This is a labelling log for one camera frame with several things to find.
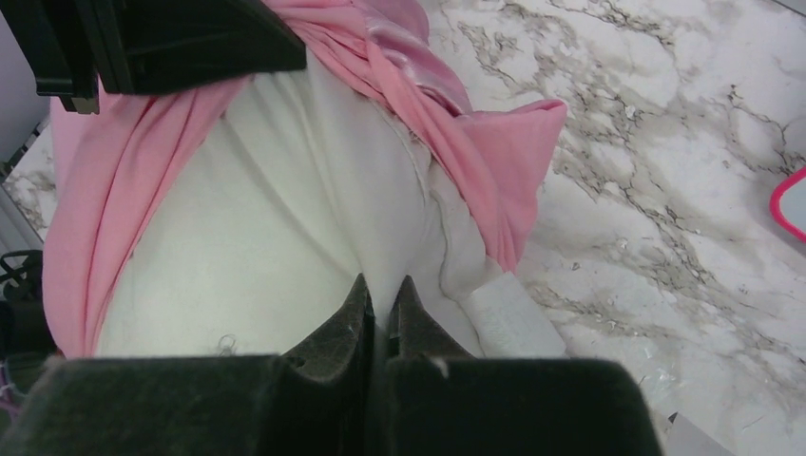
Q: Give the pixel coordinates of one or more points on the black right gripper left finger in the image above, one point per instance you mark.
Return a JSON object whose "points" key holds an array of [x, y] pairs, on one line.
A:
{"points": [[306, 401]]}

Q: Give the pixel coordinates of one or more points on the white pillow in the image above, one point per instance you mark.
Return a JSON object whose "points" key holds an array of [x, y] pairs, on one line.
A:
{"points": [[299, 188]]}

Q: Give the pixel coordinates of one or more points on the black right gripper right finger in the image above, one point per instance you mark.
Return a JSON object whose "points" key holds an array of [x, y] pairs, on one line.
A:
{"points": [[443, 401]]}

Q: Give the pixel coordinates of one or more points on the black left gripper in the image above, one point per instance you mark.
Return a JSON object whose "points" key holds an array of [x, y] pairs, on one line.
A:
{"points": [[154, 47]]}

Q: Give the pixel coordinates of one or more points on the pink-framed whiteboard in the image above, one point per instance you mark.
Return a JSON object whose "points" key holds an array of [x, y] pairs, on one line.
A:
{"points": [[787, 204]]}

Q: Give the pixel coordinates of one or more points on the aluminium table frame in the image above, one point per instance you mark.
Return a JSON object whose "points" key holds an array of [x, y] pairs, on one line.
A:
{"points": [[28, 193]]}

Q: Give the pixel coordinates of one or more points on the pink pillowcase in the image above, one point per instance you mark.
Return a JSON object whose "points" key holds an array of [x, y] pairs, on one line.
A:
{"points": [[113, 169]]}

